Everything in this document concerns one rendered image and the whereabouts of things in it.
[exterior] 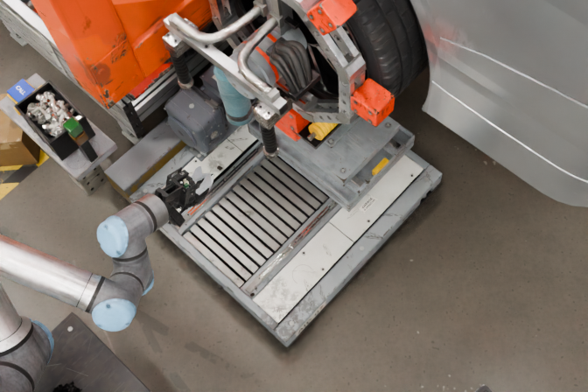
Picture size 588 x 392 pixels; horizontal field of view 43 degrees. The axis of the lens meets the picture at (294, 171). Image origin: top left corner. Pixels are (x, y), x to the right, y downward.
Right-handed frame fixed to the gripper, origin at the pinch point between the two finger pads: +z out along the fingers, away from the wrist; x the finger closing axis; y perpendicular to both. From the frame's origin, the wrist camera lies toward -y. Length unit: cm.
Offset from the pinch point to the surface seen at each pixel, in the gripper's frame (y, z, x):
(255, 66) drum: 30.6, 14.2, 2.8
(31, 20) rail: -21, 28, 111
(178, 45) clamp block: 30.1, 4.5, 21.2
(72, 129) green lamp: -8.3, -9.1, 44.9
